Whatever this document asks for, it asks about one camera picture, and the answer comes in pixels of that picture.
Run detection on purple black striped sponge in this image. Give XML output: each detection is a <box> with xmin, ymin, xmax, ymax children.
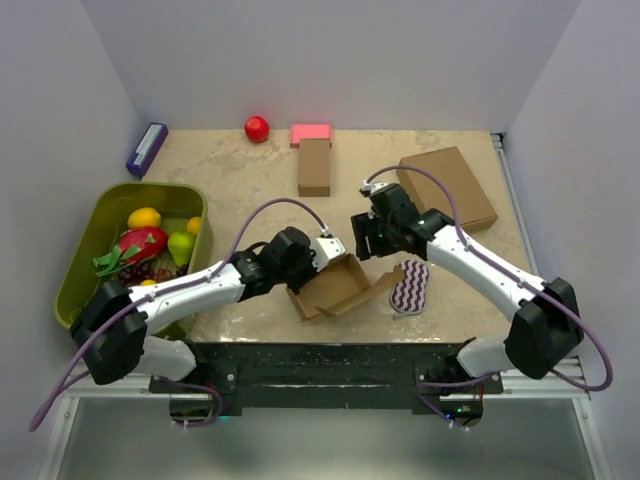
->
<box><xmin>389</xmin><ymin>260</ymin><xmax>430</xmax><ymax>319</ymax></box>

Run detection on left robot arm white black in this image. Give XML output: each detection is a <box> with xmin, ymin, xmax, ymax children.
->
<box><xmin>71</xmin><ymin>227</ymin><xmax>344</xmax><ymax>392</ymax></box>

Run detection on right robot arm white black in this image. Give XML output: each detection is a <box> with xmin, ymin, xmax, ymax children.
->
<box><xmin>351</xmin><ymin>182</ymin><xmax>584</xmax><ymax>393</ymax></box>

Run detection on large folded cardboard box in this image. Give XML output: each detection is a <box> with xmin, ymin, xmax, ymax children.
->
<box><xmin>396</xmin><ymin>147</ymin><xmax>498</xmax><ymax>233</ymax></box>

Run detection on small folded cardboard box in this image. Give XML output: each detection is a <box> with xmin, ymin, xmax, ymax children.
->
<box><xmin>297</xmin><ymin>139</ymin><xmax>331</xmax><ymax>197</ymax></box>

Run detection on purple rectangular box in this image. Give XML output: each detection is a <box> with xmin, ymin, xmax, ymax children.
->
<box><xmin>125</xmin><ymin>122</ymin><xmax>169</xmax><ymax>179</ymax></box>

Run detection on small orange fruit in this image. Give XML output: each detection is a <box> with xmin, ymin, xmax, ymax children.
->
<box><xmin>186</xmin><ymin>216</ymin><xmax>202</xmax><ymax>236</ymax></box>

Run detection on green pear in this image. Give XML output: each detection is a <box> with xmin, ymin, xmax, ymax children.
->
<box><xmin>167</xmin><ymin>231</ymin><xmax>196</xmax><ymax>267</ymax></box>

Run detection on pink sticky note block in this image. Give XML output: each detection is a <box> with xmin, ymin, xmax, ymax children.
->
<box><xmin>290</xmin><ymin>123</ymin><xmax>333</xmax><ymax>149</ymax></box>

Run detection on olive green plastic bin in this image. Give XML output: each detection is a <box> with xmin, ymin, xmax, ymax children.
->
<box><xmin>54</xmin><ymin>182</ymin><xmax>213</xmax><ymax>329</ymax></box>

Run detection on red apple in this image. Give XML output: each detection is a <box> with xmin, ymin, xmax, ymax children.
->
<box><xmin>244</xmin><ymin>116</ymin><xmax>270</xmax><ymax>144</ymax></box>

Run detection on yellow orange mango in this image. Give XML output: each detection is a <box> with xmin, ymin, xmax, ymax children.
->
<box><xmin>127</xmin><ymin>207</ymin><xmax>162</xmax><ymax>229</ymax></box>

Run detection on red dragon fruit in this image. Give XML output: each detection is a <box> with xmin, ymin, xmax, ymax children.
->
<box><xmin>92</xmin><ymin>226</ymin><xmax>169</xmax><ymax>277</ymax></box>

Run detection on dark purple grapes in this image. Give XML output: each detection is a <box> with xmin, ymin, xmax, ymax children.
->
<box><xmin>116</xmin><ymin>262</ymin><xmax>188</xmax><ymax>287</ymax></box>

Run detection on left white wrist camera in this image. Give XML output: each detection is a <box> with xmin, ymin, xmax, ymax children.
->
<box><xmin>310</xmin><ymin>236</ymin><xmax>347</xmax><ymax>272</ymax></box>

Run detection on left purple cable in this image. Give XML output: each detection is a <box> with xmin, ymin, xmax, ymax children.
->
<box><xmin>27</xmin><ymin>198</ymin><xmax>334</xmax><ymax>433</ymax></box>

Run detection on purple cable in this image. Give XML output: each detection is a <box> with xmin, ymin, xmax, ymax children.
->
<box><xmin>362</xmin><ymin>165</ymin><xmax>614</xmax><ymax>392</ymax></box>
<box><xmin>27</xmin><ymin>198</ymin><xmax>334</xmax><ymax>433</ymax></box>

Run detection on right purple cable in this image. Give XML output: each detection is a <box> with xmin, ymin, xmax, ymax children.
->
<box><xmin>362</xmin><ymin>165</ymin><xmax>614</xmax><ymax>392</ymax></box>

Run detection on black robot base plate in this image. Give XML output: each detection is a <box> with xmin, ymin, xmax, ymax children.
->
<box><xmin>149</xmin><ymin>343</ymin><xmax>503</xmax><ymax>426</ymax></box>

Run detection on aluminium frame rail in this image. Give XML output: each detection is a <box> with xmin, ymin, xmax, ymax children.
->
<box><xmin>490</xmin><ymin>133</ymin><xmax>591</xmax><ymax>399</ymax></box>

